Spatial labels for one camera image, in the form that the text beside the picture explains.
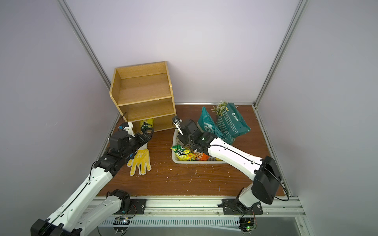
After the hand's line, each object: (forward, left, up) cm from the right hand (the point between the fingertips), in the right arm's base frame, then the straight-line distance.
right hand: (184, 126), depth 78 cm
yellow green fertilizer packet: (-10, +1, -13) cm, 17 cm away
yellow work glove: (-10, +28, -23) cm, 37 cm away
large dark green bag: (0, -24, +1) cm, 24 cm away
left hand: (-4, +17, 0) cm, 18 cm away
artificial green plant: (+19, -21, -7) cm, 29 cm away
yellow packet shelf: (+18, +29, -19) cm, 39 cm away
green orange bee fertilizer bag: (-11, -11, -16) cm, 22 cm away
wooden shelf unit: (+16, +24, +9) cm, 31 cm away
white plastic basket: (-12, -15, -17) cm, 26 cm away
